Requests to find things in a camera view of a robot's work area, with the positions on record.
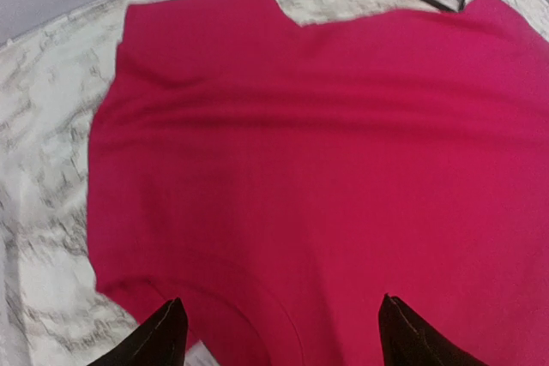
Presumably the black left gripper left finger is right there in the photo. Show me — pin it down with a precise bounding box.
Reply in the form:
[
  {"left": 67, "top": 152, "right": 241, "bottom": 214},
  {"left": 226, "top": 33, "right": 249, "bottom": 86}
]
[{"left": 89, "top": 298, "right": 188, "bottom": 366}]

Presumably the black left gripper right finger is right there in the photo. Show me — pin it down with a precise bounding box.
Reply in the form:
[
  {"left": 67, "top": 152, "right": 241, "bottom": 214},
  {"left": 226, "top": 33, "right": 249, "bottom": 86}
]
[{"left": 378, "top": 294, "right": 485, "bottom": 366}]

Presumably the magenta t-shirt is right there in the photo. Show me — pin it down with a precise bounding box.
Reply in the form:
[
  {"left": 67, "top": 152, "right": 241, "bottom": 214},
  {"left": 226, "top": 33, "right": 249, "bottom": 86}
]
[{"left": 87, "top": 0, "right": 548, "bottom": 365}]

